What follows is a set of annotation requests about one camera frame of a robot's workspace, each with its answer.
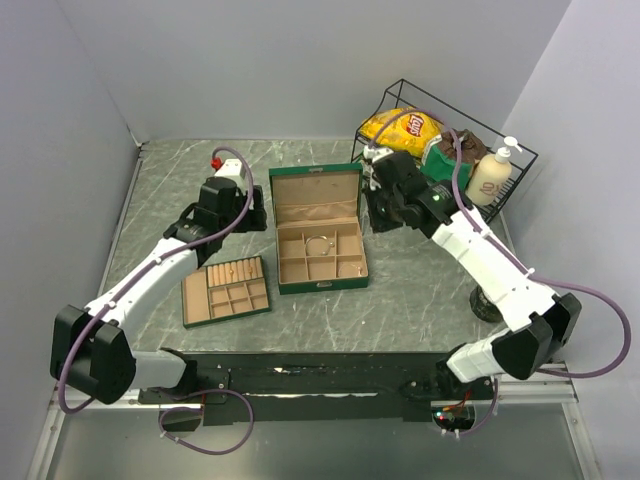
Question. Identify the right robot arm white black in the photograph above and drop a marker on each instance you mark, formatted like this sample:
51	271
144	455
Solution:
538	320

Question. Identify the yellow Lays chips bag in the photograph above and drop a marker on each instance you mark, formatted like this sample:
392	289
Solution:
411	132

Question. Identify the cream lotion pump bottle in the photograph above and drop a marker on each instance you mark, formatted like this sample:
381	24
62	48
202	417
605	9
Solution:
491	172

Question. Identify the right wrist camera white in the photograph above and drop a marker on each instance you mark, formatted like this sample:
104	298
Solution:
370	155

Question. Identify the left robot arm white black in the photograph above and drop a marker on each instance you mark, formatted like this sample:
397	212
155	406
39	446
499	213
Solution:
91	351

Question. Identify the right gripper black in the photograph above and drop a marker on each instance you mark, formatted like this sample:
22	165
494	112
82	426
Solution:
378	224

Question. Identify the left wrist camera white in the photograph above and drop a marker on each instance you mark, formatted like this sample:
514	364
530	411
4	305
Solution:
231	168

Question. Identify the green jewelry box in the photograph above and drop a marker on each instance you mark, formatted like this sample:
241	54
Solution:
317	200

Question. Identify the black wire shelf rack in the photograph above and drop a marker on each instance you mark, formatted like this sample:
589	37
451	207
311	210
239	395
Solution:
405	94

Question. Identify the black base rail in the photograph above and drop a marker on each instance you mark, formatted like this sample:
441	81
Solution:
283	386

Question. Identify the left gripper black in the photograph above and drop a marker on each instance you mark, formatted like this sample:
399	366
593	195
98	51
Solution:
254	219

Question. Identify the green brown paper bag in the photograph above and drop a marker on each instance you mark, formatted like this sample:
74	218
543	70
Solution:
439	157

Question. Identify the silver pearl bangle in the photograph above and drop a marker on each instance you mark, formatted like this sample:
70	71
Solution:
350	270
319	246

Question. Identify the green jewelry tray insert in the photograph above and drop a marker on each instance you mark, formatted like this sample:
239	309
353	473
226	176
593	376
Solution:
225	291

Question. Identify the white tape roll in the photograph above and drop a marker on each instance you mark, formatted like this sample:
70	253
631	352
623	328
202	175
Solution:
483	308

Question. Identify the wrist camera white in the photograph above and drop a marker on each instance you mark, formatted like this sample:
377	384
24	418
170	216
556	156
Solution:
370	155
231	168

